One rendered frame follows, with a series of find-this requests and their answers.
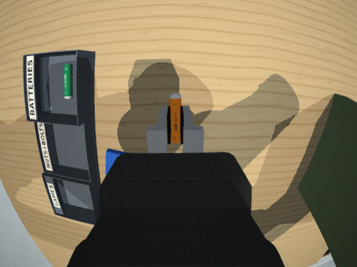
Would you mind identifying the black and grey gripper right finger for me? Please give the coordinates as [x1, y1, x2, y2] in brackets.
[180, 105, 204, 153]

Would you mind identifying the blue flat rectangular block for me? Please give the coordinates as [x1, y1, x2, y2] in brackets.
[106, 148, 129, 174]

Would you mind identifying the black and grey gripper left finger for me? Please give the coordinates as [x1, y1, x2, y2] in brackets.
[146, 105, 171, 153]

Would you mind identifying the green battery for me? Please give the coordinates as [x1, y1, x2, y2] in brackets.
[64, 64, 72, 99]

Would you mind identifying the dark grey three-compartment bin rack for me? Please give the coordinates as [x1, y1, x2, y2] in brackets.
[23, 49, 101, 225]

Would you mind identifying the orange battery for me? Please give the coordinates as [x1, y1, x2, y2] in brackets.
[169, 93, 181, 143]

